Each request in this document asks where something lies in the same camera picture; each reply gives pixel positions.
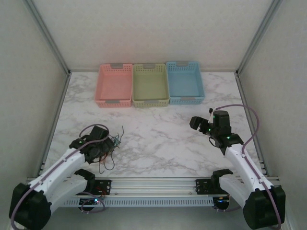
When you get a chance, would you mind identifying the blue plastic basket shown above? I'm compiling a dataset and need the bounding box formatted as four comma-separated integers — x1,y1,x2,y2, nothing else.
165,61,206,106

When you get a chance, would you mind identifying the pink plastic basket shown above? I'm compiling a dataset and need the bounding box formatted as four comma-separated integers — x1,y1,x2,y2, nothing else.
94,63,133,108

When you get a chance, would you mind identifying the green plastic basket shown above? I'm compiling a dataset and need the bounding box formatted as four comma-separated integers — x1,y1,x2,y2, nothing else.
131,63,170,108

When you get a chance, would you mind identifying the controller circuit board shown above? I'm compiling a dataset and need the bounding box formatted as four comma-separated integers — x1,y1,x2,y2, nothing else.
79,196,103,207
215,196,231,208

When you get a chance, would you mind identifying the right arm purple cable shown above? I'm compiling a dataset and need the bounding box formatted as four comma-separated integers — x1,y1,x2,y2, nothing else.
214,104,283,228

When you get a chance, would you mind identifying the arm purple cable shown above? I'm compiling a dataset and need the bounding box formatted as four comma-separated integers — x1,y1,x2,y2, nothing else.
214,104,283,228
9,123,113,230

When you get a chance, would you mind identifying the aluminium side rail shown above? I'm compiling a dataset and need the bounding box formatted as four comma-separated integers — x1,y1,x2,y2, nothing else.
37,71,72,178
235,71,269,178

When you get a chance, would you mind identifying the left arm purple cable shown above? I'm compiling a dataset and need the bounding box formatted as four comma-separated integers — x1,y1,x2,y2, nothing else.
9,123,113,230

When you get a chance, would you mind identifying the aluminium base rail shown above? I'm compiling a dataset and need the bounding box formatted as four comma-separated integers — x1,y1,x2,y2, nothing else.
26,176,281,197

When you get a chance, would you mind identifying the slotted grey cable duct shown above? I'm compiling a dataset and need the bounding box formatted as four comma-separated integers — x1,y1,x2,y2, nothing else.
63,197,215,207

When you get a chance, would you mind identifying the aluminium frame post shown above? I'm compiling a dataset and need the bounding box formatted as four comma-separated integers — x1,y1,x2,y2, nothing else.
25,0,71,76
236,0,284,76

